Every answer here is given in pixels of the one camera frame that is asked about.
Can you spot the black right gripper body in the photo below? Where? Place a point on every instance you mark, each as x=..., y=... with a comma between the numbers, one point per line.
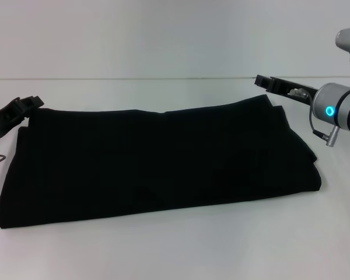
x=283, y=87

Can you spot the black shirt with FREE print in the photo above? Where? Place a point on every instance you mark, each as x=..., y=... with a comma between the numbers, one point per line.
x=163, y=163

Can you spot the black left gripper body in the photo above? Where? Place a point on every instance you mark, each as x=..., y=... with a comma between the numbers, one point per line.
x=6, y=121

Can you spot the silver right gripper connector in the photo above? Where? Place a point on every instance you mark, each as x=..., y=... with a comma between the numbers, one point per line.
x=299, y=92

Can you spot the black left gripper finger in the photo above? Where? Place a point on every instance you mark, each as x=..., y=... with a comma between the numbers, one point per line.
x=32, y=103

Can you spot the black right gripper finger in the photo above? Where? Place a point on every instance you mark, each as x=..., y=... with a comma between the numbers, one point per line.
x=264, y=83

